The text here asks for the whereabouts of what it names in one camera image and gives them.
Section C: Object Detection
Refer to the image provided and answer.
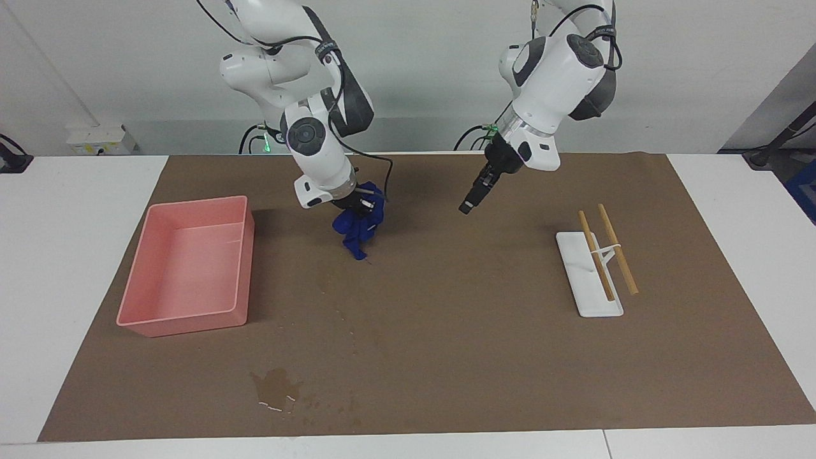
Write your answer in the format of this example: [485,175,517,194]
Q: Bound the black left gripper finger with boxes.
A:
[469,185,495,214]
[460,180,486,214]

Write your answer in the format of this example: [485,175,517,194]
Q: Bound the blue cloth towel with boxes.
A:
[331,182,386,261]

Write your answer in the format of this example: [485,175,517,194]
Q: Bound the white towel rack base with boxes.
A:
[556,231,625,318]

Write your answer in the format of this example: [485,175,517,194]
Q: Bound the water puddle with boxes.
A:
[250,368,303,413]

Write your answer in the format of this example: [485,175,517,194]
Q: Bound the wooden rack rod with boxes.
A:
[578,210,616,302]
[597,204,639,295]

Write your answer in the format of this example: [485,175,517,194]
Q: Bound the brown table mat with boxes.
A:
[37,152,816,442]

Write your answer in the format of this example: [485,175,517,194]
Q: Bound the pink plastic bin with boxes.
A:
[116,195,256,338]

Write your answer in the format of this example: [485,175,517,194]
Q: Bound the white power strip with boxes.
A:
[66,124,138,156]

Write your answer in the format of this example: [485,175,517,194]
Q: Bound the black metal stand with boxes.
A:
[720,102,816,170]

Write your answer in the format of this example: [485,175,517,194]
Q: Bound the black left base cables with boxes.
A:
[454,124,492,152]

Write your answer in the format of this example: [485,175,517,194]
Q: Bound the black base cables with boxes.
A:
[239,124,265,155]
[454,124,492,152]

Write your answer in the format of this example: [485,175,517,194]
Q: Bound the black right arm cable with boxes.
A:
[194,0,394,201]

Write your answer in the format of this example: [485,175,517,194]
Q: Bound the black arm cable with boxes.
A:
[548,3,623,71]
[194,0,394,201]

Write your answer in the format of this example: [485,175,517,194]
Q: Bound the black right base cables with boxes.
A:
[239,124,265,155]

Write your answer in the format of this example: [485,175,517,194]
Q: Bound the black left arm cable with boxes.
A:
[548,3,623,71]

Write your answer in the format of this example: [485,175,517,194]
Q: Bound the black clamp mount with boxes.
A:
[0,134,34,174]

